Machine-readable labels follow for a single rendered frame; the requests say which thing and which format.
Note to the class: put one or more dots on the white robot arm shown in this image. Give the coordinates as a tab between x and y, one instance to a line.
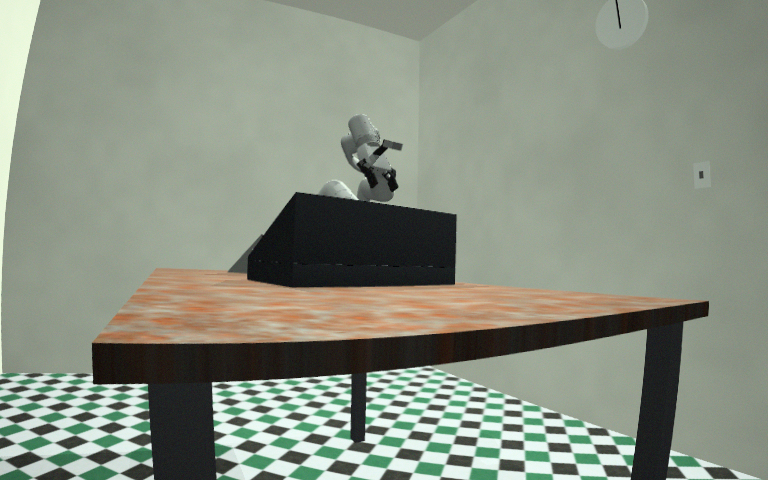
362	131

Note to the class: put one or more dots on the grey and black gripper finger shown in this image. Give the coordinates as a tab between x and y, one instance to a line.
391	181
371	177

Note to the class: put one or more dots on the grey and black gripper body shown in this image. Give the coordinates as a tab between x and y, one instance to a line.
365	151

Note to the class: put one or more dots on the grey switch console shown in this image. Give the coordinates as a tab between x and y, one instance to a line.
324	241

